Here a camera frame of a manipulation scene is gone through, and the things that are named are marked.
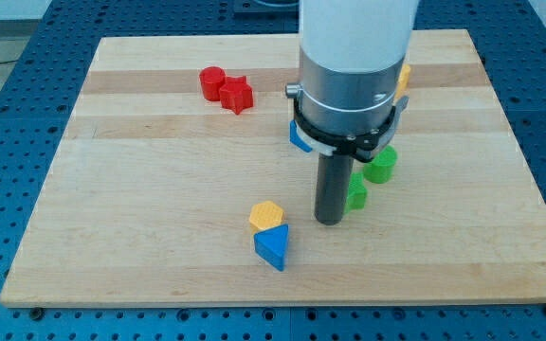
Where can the blue triangle block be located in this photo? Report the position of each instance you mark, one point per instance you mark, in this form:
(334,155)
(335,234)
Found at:
(271,245)

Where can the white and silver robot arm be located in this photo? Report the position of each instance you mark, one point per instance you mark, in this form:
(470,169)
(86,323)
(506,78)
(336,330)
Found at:
(351,56)

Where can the yellow block behind arm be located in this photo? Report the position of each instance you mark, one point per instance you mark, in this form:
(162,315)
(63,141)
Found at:
(403,82)

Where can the blue cube block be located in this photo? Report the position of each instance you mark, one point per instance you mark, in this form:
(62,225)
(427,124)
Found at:
(295,139)

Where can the yellow hexagon block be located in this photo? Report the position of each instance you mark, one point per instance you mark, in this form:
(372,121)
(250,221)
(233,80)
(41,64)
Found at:
(265,215)

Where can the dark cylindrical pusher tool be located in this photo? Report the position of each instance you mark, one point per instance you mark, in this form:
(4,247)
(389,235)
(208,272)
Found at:
(334,173)

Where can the red star block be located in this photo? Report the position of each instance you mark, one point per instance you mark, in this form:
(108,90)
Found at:
(236,94)

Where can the green star block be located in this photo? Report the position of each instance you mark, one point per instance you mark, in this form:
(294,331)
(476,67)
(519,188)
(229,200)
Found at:
(357,193)

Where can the green cylinder block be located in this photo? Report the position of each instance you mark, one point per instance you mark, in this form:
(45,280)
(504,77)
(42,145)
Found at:
(380,169)

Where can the red cylinder block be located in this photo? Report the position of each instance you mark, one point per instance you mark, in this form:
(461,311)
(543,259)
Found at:
(212,78)

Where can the wooden board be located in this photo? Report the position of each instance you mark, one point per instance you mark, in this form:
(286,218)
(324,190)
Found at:
(147,199)

